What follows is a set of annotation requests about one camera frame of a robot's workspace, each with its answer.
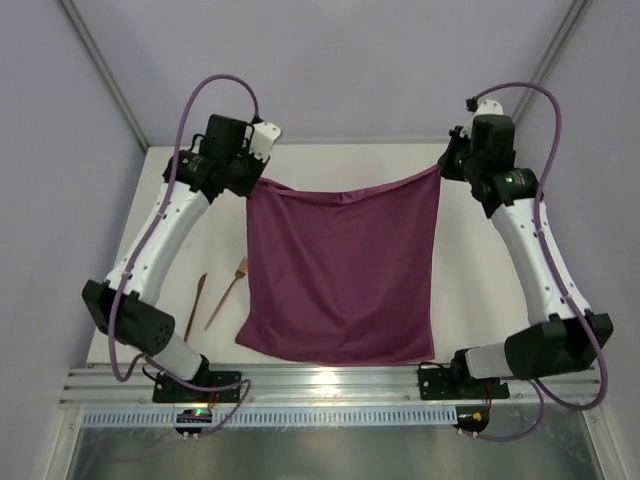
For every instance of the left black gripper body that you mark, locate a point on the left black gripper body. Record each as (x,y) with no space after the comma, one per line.
(248,176)

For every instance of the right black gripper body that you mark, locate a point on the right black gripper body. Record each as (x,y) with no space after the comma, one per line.
(448,163)

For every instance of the purple cloth napkin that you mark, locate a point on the purple cloth napkin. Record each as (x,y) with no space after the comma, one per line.
(342,278)

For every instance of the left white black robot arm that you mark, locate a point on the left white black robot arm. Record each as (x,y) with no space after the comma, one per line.
(123,305)

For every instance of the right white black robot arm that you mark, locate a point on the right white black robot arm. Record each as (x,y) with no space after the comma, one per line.
(563,332)

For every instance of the copper fork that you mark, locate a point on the copper fork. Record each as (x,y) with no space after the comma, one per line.
(240,273)

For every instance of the copper knife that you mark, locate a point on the copper knife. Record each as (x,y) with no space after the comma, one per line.
(199,288)

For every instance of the right black controller board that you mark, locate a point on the right black controller board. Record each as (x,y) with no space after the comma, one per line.
(471,421)

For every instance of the black controller board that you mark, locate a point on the black controller board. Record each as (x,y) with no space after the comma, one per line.
(471,421)
(192,422)

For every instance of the left black controller board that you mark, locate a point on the left black controller board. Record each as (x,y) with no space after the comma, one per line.
(192,422)

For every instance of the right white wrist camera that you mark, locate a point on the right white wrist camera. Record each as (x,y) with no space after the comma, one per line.
(484,107)

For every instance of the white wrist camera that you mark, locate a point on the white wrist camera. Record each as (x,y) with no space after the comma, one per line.
(263,138)
(484,107)

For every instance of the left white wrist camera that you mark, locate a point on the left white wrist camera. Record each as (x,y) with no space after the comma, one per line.
(263,138)

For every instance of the right aluminium corner post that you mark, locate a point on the right aluminium corner post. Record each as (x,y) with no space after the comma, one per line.
(568,26)

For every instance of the aluminium corner post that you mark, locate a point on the aluminium corner post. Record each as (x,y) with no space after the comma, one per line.
(96,58)
(568,26)

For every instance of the left aluminium corner post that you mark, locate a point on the left aluminium corner post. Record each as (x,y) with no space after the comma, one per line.
(96,58)

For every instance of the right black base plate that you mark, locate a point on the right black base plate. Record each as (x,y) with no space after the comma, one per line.
(440,382)

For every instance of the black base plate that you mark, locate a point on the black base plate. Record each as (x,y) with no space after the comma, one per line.
(440,382)
(218,387)

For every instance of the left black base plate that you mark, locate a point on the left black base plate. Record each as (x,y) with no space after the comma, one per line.
(218,387)

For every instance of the slotted grey cable duct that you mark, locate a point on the slotted grey cable duct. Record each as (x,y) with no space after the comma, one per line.
(286,417)

